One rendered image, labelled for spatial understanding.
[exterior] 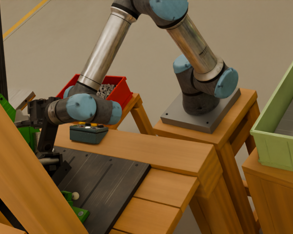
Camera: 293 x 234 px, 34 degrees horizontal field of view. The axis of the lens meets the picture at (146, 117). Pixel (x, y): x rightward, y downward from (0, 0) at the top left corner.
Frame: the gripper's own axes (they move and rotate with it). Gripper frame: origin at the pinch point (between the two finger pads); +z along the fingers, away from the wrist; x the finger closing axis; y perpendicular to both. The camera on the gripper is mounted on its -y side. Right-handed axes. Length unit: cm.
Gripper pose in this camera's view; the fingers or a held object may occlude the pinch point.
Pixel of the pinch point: (24, 127)
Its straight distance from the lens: 168.0
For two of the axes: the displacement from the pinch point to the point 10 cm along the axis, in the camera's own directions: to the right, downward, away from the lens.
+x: -7.2, -0.4, -6.9
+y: -0.7, -9.9, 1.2
